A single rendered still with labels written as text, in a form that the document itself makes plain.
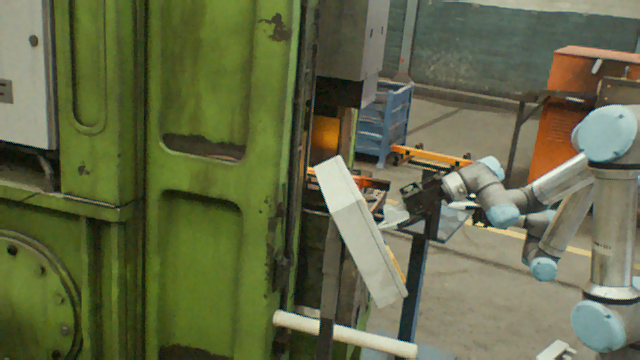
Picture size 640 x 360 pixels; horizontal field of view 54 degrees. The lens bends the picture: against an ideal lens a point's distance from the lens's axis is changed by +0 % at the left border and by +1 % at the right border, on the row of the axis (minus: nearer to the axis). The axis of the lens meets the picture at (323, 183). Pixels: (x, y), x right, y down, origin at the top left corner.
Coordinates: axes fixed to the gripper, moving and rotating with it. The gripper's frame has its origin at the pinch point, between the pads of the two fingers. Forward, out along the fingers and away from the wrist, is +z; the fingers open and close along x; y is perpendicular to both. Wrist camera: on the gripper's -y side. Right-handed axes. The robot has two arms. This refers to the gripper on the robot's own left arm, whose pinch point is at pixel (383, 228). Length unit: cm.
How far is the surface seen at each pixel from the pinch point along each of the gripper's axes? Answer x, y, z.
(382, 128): -396, -104, -51
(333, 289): 11.5, -4.0, 18.8
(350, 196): 23.4, 22.5, 4.4
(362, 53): -31, 40, -17
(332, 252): 11.2, 5.6, 14.6
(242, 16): -25, 65, 10
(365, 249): 27.0, 10.6, 6.5
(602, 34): -652, -203, -396
